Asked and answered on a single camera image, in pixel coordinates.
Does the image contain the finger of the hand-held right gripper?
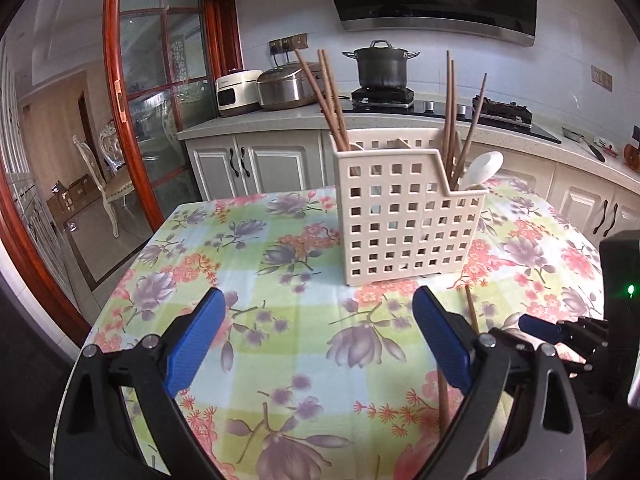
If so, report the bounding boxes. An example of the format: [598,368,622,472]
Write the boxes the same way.
[518,314,608,346]
[565,347,608,391]

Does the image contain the red wooden glass door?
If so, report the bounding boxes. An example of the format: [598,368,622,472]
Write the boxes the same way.
[102,0,238,233]

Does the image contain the black cooking pot with lid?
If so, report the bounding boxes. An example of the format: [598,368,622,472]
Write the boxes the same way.
[342,40,421,92]

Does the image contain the white rice cooker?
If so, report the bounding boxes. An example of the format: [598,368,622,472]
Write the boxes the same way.
[215,70,263,118]

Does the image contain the red wooden door frame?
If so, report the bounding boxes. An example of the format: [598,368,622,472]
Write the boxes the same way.
[0,160,93,346]

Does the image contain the silver rice cooker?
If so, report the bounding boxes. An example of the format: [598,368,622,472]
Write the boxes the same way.
[256,61,333,112]

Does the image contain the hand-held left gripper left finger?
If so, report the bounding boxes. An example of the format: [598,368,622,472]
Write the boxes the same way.
[50,287,227,480]

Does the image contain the black handled kitchen tool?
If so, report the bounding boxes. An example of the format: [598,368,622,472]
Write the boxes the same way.
[561,126,607,162]

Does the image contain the black gas stove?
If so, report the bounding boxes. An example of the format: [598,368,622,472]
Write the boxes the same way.
[350,86,563,143]

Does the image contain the grey wall socket strip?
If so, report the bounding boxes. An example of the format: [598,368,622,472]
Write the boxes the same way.
[268,33,309,56]

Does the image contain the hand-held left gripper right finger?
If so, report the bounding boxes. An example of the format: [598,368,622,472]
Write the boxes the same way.
[412,286,586,480]

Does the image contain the white ceramic spoon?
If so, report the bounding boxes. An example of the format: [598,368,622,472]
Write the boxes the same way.
[457,151,504,193]

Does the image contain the stack of cardboard boxes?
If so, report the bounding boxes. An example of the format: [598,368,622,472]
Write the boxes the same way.
[47,175,96,218]

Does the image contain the beige wall socket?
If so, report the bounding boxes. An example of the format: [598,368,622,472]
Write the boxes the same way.
[591,64,613,92]

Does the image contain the floral tablecloth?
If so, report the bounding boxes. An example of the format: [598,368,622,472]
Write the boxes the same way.
[92,175,608,480]

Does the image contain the beige perforated plastic utensil basket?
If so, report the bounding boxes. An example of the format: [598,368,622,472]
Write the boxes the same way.
[329,127,488,287]

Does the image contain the ornate white dining chair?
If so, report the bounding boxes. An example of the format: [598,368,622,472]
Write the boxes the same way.
[99,120,127,168]
[72,135,136,239]

